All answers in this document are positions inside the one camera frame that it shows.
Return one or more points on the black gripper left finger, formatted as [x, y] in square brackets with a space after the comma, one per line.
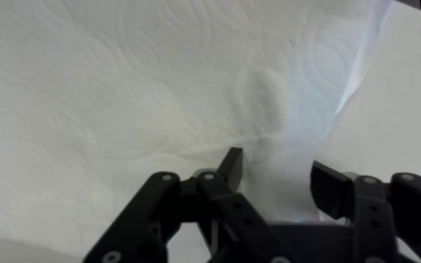
[230, 209]

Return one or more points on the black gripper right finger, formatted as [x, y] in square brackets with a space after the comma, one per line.
[376, 213]

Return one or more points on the white paper napkin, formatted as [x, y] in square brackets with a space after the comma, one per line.
[146, 87]

